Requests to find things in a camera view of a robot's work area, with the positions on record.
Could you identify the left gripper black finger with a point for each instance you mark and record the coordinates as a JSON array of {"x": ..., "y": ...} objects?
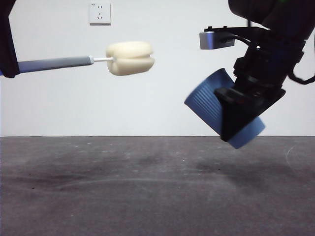
[{"x": 8, "y": 49}]

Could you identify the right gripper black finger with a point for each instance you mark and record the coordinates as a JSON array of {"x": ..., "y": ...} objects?
[{"x": 241, "y": 110}]

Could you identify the blue ribbed plastic cup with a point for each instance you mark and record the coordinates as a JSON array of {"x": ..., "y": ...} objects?
[{"x": 204, "y": 103}]

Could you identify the cup brush with sponge head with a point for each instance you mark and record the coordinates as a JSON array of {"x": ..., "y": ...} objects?
[{"x": 61, "y": 62}]

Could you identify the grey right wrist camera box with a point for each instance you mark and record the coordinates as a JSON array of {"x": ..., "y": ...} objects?
[{"x": 211, "y": 40}]

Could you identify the white wall socket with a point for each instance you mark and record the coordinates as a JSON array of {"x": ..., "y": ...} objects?
[{"x": 100, "y": 13}]

